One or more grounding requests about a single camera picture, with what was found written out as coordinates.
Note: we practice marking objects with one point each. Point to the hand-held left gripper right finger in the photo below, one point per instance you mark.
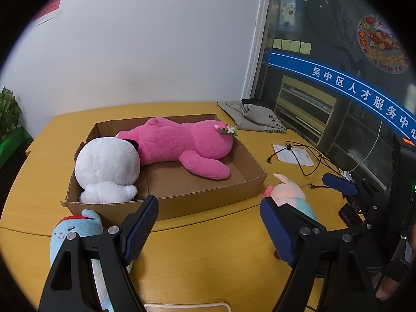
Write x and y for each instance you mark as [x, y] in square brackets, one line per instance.
[276, 230]

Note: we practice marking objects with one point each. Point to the white packet with orange edge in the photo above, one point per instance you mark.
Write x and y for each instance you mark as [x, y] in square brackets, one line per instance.
[292, 157]

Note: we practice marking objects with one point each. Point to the person's right forearm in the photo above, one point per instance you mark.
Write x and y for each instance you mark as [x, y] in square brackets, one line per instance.
[386, 289]

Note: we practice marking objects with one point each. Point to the green potted plant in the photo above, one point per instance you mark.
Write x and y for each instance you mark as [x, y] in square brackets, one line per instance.
[13, 149]
[8, 110]

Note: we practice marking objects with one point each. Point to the white door frame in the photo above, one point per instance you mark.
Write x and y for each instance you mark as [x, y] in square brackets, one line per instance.
[256, 39]

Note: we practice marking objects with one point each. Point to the teal and pink plush toy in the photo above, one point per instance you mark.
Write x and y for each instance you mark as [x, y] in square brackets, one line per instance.
[289, 193]

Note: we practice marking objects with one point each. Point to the black tree window decal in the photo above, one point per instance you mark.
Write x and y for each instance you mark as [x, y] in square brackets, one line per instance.
[338, 16]

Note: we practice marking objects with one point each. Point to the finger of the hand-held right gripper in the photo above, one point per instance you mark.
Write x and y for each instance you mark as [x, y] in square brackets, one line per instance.
[352, 213]
[339, 183]

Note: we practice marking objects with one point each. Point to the red wall sign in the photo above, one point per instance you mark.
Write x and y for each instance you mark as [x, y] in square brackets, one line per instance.
[48, 9]

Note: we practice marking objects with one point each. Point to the brown cardboard box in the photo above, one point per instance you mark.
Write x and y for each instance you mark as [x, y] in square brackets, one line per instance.
[201, 195]

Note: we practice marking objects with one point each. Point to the light blue plush toy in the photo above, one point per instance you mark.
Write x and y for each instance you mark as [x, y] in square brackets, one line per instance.
[70, 230]

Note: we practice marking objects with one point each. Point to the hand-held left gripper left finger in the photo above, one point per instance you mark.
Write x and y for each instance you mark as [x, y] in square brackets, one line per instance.
[143, 224]

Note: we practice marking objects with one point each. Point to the wooden shelf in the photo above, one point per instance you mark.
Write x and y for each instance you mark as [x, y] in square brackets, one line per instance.
[308, 104]

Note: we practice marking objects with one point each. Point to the cartoon sheep poster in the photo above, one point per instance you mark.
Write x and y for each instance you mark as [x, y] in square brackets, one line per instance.
[288, 13]

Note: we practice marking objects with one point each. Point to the grey cloth bag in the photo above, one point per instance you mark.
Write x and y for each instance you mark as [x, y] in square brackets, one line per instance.
[253, 118]

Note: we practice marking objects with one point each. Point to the white plush toy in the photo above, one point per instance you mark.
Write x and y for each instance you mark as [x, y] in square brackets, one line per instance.
[104, 165]

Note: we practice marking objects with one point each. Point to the blue window banner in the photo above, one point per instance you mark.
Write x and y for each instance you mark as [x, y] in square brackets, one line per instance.
[325, 71]

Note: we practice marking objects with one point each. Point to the yellow sticky note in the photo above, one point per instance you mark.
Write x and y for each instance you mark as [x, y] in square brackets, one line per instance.
[277, 43]
[305, 48]
[294, 45]
[286, 45]

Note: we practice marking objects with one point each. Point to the round red window decoration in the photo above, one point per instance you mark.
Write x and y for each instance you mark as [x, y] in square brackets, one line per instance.
[383, 44]

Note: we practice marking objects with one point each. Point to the pink plush bear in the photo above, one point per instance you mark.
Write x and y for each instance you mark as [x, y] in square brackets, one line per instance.
[182, 143]

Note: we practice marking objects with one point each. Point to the white rounded object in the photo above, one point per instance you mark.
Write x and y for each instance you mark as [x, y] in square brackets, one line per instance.
[187, 308]

